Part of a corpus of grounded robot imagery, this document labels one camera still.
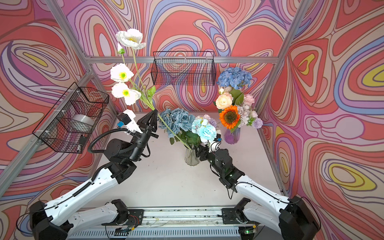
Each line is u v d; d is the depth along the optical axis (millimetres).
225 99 704
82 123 703
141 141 527
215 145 689
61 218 401
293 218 400
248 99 822
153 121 572
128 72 377
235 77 724
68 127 737
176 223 730
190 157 882
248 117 769
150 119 539
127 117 474
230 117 661
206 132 547
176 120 655
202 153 668
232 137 1076
